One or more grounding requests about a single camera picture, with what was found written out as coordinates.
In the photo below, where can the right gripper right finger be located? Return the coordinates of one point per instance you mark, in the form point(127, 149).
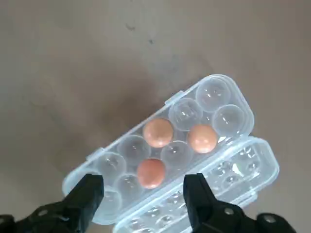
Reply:
point(204, 213)

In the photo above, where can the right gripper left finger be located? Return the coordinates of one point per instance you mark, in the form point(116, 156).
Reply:
point(77, 208)

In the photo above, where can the transparent twelve-slot egg tray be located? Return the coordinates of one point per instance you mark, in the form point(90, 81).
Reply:
point(218, 102)

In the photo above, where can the brown egg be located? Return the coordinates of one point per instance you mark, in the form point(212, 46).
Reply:
point(201, 138)
point(151, 173)
point(158, 133)

